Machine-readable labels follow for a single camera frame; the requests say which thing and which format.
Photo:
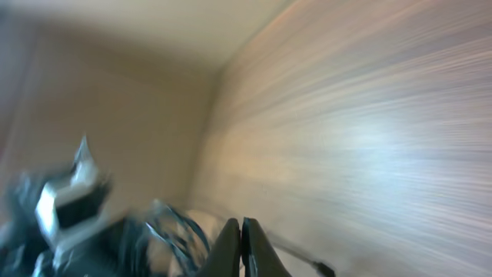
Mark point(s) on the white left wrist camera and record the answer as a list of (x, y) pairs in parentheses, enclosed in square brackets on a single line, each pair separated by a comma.
[(69, 209)]

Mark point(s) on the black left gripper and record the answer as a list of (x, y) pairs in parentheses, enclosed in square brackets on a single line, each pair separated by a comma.
[(119, 251)]

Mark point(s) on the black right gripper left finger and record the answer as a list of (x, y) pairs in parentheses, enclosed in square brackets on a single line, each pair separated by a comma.
[(224, 257)]

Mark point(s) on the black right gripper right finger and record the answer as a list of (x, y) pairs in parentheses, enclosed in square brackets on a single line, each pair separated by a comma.
[(258, 255)]

